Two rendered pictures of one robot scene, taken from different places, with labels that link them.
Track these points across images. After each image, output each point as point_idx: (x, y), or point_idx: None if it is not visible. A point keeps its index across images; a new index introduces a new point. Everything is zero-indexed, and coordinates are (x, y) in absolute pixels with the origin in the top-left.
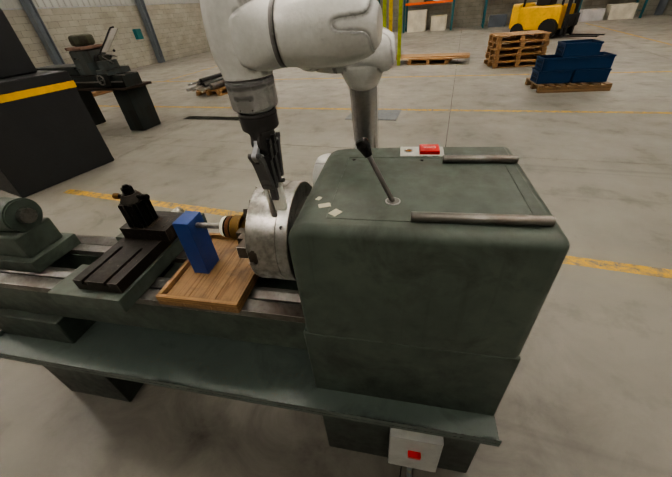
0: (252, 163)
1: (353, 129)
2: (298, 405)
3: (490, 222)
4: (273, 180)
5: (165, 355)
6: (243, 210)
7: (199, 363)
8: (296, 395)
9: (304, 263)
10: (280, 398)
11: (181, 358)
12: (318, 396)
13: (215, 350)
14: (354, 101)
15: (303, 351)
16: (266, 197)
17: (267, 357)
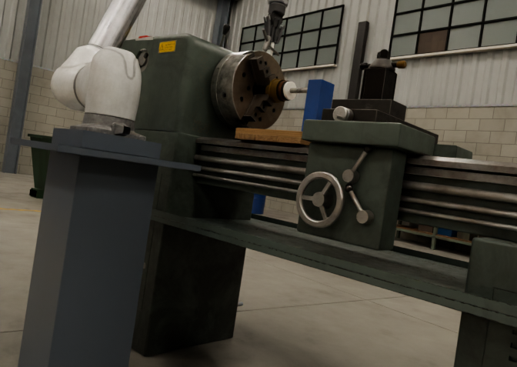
0: (283, 29)
1: (133, 15)
2: (268, 217)
3: None
4: (272, 40)
5: (375, 251)
6: (275, 75)
7: (338, 241)
8: (266, 222)
9: None
10: (278, 225)
11: (357, 246)
12: (252, 219)
13: (321, 239)
14: None
15: (244, 222)
16: (275, 50)
17: (275, 228)
